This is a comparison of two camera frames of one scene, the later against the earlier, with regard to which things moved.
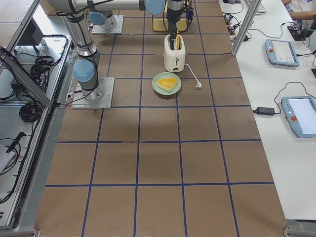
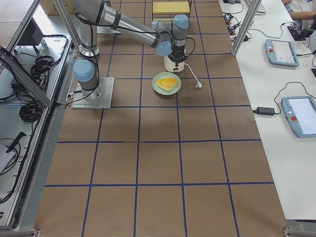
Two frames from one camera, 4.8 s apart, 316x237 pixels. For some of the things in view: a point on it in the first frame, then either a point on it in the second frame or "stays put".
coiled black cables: [31, 112] stays put
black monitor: [31, 35] stays put
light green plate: [175, 89] stays put
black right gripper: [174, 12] to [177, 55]
